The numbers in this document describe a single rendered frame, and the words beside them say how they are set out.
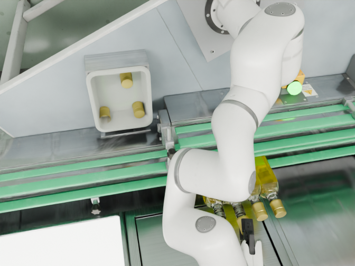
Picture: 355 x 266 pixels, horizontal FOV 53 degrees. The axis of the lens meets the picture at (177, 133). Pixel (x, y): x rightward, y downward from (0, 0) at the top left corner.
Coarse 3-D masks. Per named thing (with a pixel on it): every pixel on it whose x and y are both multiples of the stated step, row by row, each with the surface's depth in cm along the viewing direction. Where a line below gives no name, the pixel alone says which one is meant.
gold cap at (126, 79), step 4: (128, 72) 102; (120, 76) 102; (124, 76) 101; (128, 76) 101; (120, 80) 102; (124, 80) 100; (128, 80) 100; (132, 80) 101; (124, 84) 101; (128, 84) 101; (132, 84) 102
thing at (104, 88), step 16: (96, 80) 103; (112, 80) 104; (144, 80) 102; (96, 96) 105; (112, 96) 109; (128, 96) 110; (144, 96) 108; (96, 112) 103; (112, 112) 113; (128, 112) 113; (112, 128) 109; (128, 128) 110
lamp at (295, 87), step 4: (296, 80) 112; (288, 84) 112; (292, 84) 111; (296, 84) 111; (300, 84) 111; (288, 88) 112; (292, 88) 111; (296, 88) 111; (300, 88) 111; (292, 92) 112; (296, 92) 112
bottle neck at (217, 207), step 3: (213, 204) 103; (216, 204) 103; (219, 204) 103; (213, 207) 103; (216, 207) 102; (219, 207) 102; (222, 207) 103; (213, 210) 103; (216, 210) 102; (219, 210) 101; (222, 210) 102; (216, 213) 101; (219, 213) 101; (222, 213) 101; (222, 216) 100; (225, 216) 100
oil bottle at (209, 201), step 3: (204, 198) 106; (207, 198) 103; (210, 198) 103; (213, 198) 103; (204, 201) 107; (207, 201) 104; (210, 201) 103; (213, 201) 103; (216, 201) 103; (219, 201) 103; (222, 201) 104; (207, 204) 105; (210, 204) 104; (222, 204) 106; (210, 207) 105
